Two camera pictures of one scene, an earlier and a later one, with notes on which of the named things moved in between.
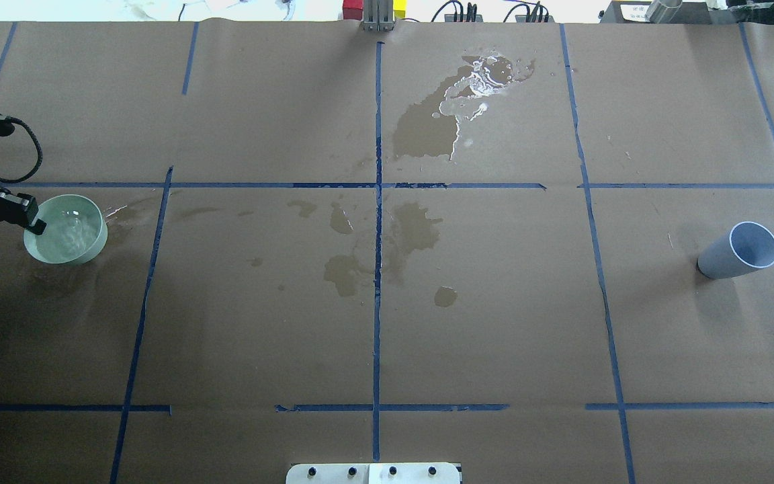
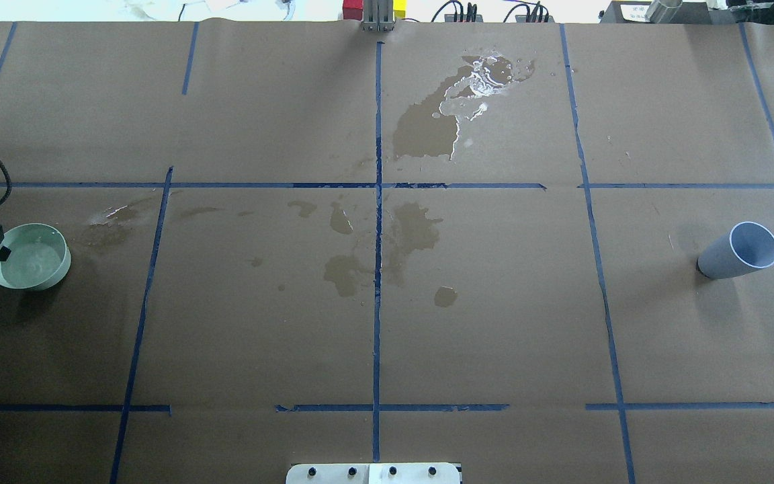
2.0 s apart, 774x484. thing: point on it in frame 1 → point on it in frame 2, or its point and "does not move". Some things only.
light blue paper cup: [748, 246] does not move
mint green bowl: [76, 230] → [39, 259]
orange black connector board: [538, 15] does not move
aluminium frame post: [378, 15] does not move
